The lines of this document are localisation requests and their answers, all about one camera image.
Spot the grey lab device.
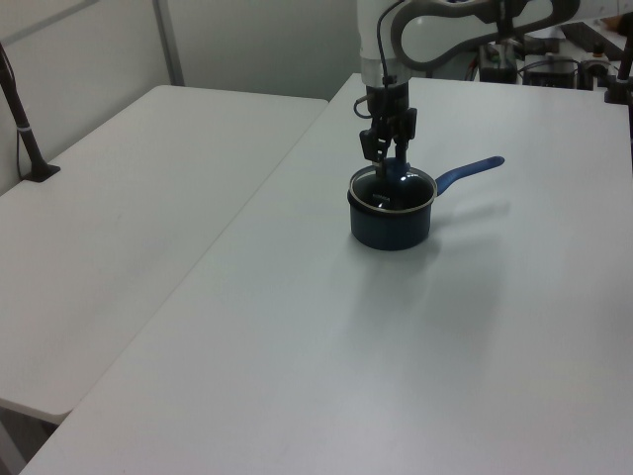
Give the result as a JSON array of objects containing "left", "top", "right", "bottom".
[{"left": 521, "top": 52, "right": 581, "bottom": 90}]

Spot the black clamped camera pole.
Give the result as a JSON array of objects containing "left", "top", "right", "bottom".
[
  {"left": 0, "top": 42, "right": 62, "bottom": 184},
  {"left": 603, "top": 28, "right": 633, "bottom": 106}
]

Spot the dark electronics box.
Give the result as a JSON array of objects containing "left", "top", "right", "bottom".
[{"left": 477, "top": 42, "right": 520, "bottom": 84}]

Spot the white side table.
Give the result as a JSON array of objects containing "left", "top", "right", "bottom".
[{"left": 0, "top": 84, "right": 330, "bottom": 475}]

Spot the dark saucepan with blue handle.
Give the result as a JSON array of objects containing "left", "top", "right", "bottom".
[{"left": 347, "top": 155, "right": 506, "bottom": 252}]

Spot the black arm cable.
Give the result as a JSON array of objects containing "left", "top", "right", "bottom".
[{"left": 352, "top": 0, "right": 400, "bottom": 121}]

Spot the glass lid with blue knob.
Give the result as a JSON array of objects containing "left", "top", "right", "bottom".
[{"left": 348, "top": 156, "right": 438, "bottom": 214}]

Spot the grey partition frame post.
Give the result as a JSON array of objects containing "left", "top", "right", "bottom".
[{"left": 151, "top": 0, "right": 186, "bottom": 87}]

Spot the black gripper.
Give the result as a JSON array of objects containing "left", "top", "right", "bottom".
[{"left": 358, "top": 84, "right": 418, "bottom": 180}]

